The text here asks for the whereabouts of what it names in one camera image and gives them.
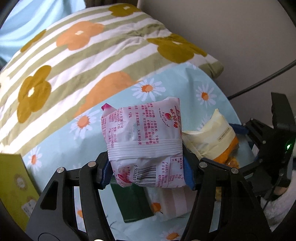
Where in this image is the orange waffle snack packet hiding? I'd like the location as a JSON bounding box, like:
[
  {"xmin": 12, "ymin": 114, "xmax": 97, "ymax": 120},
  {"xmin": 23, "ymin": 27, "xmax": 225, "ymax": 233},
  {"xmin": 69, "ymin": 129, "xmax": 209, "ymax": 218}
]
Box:
[{"xmin": 182, "ymin": 109, "xmax": 239, "ymax": 168}]

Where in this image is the pink white snack packet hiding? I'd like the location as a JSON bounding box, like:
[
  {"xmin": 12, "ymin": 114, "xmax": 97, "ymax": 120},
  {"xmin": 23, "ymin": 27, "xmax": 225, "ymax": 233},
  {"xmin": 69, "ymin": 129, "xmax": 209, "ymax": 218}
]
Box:
[{"xmin": 101, "ymin": 97, "xmax": 185, "ymax": 188}]

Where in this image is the person's right hand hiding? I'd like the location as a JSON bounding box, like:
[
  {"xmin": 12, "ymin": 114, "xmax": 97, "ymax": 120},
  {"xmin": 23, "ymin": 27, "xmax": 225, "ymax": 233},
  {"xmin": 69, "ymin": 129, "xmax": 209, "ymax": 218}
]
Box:
[{"xmin": 274, "ymin": 186, "xmax": 288, "ymax": 196}]

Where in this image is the yellow-green cardboard box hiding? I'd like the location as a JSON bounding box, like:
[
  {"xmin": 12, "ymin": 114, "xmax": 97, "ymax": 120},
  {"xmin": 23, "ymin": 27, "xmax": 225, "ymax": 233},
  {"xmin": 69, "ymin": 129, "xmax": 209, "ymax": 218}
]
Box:
[{"xmin": 0, "ymin": 153, "xmax": 39, "ymax": 231}]

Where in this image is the light blue daisy tablecloth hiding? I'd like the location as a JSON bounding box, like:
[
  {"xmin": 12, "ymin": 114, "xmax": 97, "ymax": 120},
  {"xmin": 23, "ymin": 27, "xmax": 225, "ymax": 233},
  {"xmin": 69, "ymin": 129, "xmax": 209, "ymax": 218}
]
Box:
[{"xmin": 25, "ymin": 62, "xmax": 240, "ymax": 240}]

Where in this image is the striped floral duvet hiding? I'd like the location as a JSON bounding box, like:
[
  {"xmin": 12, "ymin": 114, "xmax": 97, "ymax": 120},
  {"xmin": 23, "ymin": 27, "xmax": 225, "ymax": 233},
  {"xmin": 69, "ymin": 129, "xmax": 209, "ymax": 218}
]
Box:
[{"xmin": 1, "ymin": 4, "xmax": 223, "ymax": 155}]

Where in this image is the light blue hanging sheet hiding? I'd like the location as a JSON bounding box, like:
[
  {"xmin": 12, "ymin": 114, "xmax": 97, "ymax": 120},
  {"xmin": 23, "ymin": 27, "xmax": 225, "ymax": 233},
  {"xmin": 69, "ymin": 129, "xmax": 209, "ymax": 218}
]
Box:
[{"xmin": 1, "ymin": 1, "xmax": 86, "ymax": 68}]

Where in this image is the black cable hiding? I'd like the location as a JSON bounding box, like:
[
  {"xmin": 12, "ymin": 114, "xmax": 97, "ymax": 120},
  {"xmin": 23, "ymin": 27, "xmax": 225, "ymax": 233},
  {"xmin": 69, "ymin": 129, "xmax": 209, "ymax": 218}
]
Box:
[{"xmin": 227, "ymin": 60, "xmax": 296, "ymax": 100}]

